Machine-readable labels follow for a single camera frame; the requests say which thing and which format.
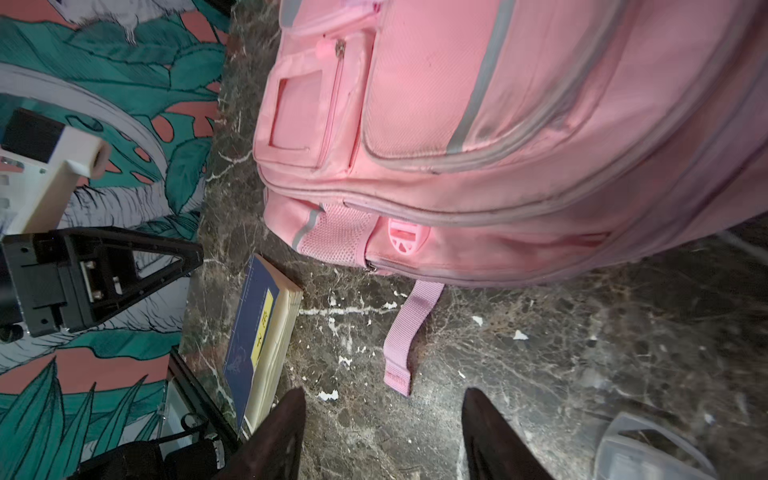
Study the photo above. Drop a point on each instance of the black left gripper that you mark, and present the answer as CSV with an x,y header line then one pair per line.
x,y
78,278

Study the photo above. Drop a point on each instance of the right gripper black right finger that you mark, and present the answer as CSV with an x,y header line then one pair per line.
x,y
493,448

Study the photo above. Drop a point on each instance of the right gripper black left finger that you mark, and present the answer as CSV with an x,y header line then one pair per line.
x,y
274,450

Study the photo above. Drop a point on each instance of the dark blue book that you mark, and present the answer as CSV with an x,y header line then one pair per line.
x,y
267,310

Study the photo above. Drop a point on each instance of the pink student backpack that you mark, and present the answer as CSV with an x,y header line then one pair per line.
x,y
483,143

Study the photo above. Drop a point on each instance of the clear plastic small case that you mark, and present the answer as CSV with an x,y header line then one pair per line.
x,y
619,456

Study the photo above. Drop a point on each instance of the black front mounting rail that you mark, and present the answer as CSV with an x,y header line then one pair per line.
x,y
190,415

